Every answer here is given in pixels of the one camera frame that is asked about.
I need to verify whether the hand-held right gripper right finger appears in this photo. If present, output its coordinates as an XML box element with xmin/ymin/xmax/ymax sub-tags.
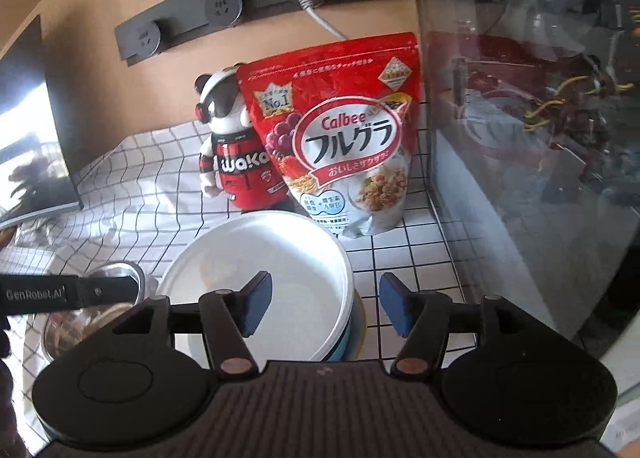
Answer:
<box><xmin>379</xmin><ymin>272</ymin><xmax>526</xmax><ymax>375</ymax></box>

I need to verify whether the blue bowl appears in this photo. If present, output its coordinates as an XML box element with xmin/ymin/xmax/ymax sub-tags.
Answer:
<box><xmin>324</xmin><ymin>322</ymin><xmax>354</xmax><ymax>362</ymax></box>

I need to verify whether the red cereal bag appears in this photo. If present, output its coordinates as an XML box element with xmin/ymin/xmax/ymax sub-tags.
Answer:
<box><xmin>236</xmin><ymin>32</ymin><xmax>420</xmax><ymax>239</ymax></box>

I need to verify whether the white bowl with yellow rim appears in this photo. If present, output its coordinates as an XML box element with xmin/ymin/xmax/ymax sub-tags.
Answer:
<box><xmin>352</xmin><ymin>287</ymin><xmax>369</xmax><ymax>360</ymax></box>

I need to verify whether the red bear figurine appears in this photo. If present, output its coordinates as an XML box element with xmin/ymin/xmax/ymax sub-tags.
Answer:
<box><xmin>194</xmin><ymin>64</ymin><xmax>289</xmax><ymax>215</ymax></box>

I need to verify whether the white straight-sided printed bowl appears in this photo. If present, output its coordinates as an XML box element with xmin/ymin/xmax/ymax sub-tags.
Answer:
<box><xmin>156</xmin><ymin>210</ymin><xmax>356</xmax><ymax>372</ymax></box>

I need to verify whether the stainless steel bowl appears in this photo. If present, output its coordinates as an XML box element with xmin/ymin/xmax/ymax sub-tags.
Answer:
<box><xmin>42</xmin><ymin>261</ymin><xmax>147</xmax><ymax>365</ymax></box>

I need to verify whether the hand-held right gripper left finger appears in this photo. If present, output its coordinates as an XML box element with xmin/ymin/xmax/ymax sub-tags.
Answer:
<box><xmin>112</xmin><ymin>270</ymin><xmax>274</xmax><ymax>375</ymax></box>

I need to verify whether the dark wall power rail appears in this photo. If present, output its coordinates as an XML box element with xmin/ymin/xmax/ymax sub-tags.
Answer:
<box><xmin>115</xmin><ymin>0</ymin><xmax>416</xmax><ymax>67</ymax></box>

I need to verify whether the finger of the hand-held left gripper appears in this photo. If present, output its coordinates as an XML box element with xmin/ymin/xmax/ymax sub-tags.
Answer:
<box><xmin>74</xmin><ymin>274</ymin><xmax>142</xmax><ymax>309</ymax></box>

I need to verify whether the white checkered tablecloth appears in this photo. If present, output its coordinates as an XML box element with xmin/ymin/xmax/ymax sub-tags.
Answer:
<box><xmin>0</xmin><ymin>120</ymin><xmax>482</xmax><ymax>370</ymax></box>

